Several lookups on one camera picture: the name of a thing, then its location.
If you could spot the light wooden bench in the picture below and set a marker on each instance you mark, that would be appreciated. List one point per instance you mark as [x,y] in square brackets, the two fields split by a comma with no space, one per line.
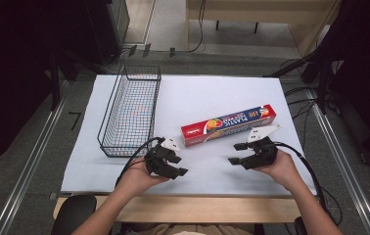
[254,9]

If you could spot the person's beige clothing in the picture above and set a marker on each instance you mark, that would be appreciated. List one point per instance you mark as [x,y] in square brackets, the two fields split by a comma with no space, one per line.
[193,230]

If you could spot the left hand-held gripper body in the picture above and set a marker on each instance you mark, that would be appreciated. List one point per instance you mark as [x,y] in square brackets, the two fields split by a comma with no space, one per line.
[155,160]

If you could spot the black cabinet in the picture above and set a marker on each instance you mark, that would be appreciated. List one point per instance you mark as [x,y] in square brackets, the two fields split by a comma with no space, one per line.
[104,26]

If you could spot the aluminium floor rail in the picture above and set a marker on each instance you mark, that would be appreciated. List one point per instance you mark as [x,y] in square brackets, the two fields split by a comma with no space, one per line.
[346,169]
[26,169]

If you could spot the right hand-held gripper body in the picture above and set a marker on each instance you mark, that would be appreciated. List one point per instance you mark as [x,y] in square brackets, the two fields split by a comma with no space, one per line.
[264,153]

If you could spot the black chair seat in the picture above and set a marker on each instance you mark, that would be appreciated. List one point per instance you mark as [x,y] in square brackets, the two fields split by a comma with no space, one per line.
[73,212]

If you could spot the black metal stand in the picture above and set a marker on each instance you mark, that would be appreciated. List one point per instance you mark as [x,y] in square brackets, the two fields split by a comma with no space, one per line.
[55,75]
[323,65]

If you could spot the white table cover sheet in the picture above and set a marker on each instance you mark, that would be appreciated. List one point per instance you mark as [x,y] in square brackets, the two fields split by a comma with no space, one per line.
[199,94]

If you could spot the person's right hand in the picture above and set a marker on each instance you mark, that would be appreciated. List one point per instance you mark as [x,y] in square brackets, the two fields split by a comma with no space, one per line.
[284,168]

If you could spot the red plastic wrap box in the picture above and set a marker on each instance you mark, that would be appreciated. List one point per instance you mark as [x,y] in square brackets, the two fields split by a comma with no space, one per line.
[228,125]

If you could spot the person's left hand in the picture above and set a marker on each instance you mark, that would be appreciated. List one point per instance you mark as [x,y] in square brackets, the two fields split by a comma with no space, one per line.
[137,178]

